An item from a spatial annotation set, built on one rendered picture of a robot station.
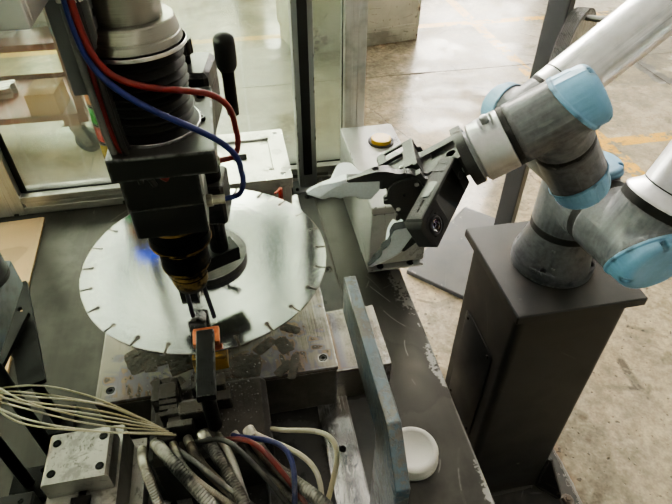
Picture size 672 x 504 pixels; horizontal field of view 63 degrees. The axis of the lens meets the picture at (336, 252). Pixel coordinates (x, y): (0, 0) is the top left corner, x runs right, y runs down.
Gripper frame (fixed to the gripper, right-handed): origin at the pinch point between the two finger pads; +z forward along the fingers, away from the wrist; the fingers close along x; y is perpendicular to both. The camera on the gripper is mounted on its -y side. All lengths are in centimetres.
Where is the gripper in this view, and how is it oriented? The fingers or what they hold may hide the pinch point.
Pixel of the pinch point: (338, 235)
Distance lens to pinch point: 73.0
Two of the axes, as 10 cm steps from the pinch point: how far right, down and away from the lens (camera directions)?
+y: -0.1, -6.6, 7.5
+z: -8.3, 4.2, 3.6
